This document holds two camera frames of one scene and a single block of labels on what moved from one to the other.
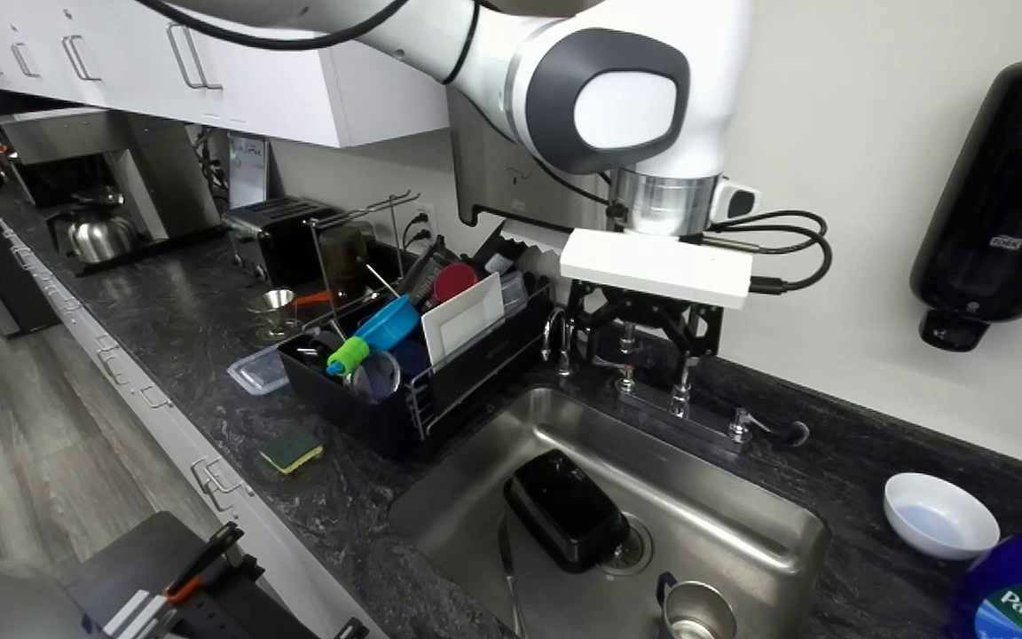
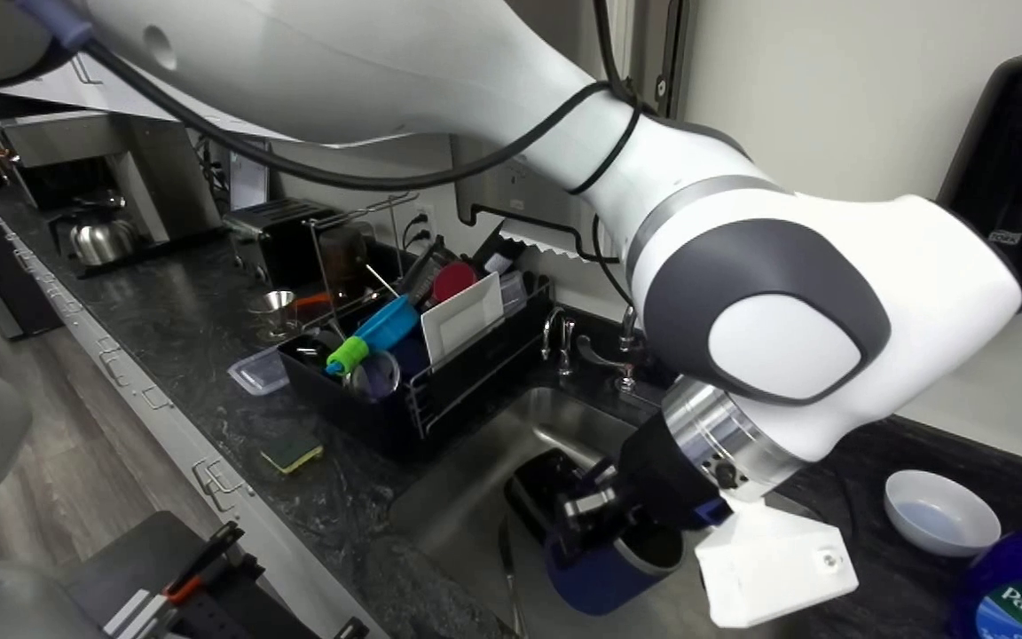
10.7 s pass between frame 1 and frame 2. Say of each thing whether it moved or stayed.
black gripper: moved
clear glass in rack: stayed
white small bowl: stayed
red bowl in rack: stayed
